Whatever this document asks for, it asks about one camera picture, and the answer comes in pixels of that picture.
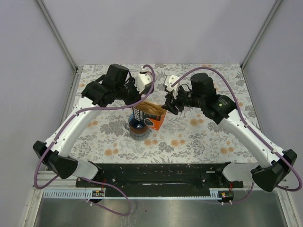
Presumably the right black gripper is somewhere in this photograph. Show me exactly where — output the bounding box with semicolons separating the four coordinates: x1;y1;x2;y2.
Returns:
161;85;204;116

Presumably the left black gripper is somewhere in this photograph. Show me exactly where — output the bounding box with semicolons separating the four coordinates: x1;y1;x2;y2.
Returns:
116;77;146;108

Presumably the orange coffee filter box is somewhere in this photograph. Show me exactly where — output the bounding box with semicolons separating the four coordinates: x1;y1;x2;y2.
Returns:
132;103;167;131

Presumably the blue plastic coffee dripper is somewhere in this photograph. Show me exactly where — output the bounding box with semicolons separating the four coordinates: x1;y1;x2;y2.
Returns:
128;113;146;129

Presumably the brown wooden dripper ring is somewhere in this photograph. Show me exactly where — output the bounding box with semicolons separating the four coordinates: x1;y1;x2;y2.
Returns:
129;124;150;137

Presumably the clear glass server pitcher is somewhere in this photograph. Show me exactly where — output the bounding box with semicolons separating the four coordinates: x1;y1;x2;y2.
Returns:
125;123;151;140

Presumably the brown paper coffee filter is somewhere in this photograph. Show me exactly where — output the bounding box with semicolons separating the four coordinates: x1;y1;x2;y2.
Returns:
136;101;165;116

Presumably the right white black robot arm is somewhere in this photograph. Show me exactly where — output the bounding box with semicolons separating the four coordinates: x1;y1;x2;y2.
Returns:
162;73;297;192

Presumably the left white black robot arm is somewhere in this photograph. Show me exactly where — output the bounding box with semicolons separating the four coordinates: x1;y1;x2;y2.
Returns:
33;64;155;187

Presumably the floral patterned table mat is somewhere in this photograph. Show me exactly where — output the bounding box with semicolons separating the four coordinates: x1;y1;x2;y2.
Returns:
71;63;259;163

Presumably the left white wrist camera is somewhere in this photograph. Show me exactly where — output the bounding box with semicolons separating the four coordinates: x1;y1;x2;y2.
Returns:
135;67;153;94

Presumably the white slotted cable duct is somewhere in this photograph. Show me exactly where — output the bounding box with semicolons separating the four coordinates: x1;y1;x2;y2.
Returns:
43;188;233;200

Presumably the aluminium frame rail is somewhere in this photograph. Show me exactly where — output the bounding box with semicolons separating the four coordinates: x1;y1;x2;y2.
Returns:
31;171;289;190

